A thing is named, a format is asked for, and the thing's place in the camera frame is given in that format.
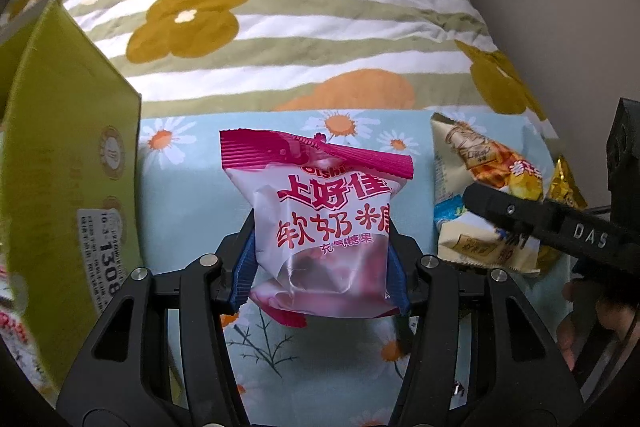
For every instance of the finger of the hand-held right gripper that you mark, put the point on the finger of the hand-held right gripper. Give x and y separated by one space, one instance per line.
505 209

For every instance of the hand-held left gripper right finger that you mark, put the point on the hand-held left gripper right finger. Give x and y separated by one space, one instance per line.
402 282

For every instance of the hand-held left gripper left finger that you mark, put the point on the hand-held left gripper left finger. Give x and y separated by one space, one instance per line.
242 267

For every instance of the cream blue snack packet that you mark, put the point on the cream blue snack packet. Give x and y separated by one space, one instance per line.
480 247

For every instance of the cream orange snack packet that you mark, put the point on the cream orange snack packet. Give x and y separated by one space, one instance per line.
480 157

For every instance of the gold snack packet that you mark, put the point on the gold snack packet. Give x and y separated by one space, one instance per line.
565 187

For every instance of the pink white marshmallow packet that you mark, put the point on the pink white marshmallow packet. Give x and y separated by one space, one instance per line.
320 217

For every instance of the green cardboard box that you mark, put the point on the green cardboard box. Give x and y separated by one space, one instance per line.
65 117

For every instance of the person's right hand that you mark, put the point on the person's right hand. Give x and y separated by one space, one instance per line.
567 342

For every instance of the blue daisy cloth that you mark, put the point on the blue daisy cloth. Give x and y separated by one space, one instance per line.
190 207

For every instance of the striped flower blanket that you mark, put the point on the striped flower blanket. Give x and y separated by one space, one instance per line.
280 57

